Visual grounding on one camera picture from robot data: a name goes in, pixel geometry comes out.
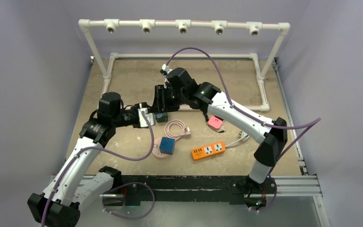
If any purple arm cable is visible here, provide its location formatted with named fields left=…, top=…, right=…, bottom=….
left=165, top=47, right=321, bottom=164
left=40, top=111, right=155, bottom=227

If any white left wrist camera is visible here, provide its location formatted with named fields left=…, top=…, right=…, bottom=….
left=138, top=108, right=156, bottom=128

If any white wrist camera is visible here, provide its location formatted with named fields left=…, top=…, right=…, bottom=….
left=160, top=64, right=172, bottom=76
left=138, top=108, right=156, bottom=128

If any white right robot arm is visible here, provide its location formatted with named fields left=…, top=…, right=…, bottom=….
left=149, top=68, right=288, bottom=192

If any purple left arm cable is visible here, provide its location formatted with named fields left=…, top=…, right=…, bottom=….
left=40, top=111, right=155, bottom=227

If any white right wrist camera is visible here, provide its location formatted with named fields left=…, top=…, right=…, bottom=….
left=160, top=64, right=172, bottom=76

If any pink small charger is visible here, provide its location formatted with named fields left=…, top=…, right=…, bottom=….
left=207, top=116, right=223, bottom=131

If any white power strip cord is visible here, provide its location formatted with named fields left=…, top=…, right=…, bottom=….
left=225, top=131, right=251, bottom=148

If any pink round socket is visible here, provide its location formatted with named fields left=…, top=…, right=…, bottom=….
left=151, top=137, right=171, bottom=159

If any dark green cube plug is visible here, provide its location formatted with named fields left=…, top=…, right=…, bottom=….
left=155, top=113, right=169, bottom=123

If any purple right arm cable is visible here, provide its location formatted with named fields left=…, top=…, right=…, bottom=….
left=165, top=47, right=321, bottom=164

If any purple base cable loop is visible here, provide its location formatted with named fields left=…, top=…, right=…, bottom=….
left=102, top=182, right=156, bottom=219

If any pink power cord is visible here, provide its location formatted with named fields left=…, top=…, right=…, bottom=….
left=164, top=120, right=192, bottom=140

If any white PVC pipe frame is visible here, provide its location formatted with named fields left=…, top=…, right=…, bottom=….
left=78, top=18, right=291, bottom=112

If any orange power strip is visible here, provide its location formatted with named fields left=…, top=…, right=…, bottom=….
left=191, top=141, right=226, bottom=161

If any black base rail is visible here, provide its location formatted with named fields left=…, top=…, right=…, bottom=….
left=114, top=175, right=276, bottom=207

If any blue cube socket adapter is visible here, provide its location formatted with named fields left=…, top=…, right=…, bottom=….
left=159, top=137, right=175, bottom=155

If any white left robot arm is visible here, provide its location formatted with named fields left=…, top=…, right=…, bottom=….
left=27, top=92, right=156, bottom=227

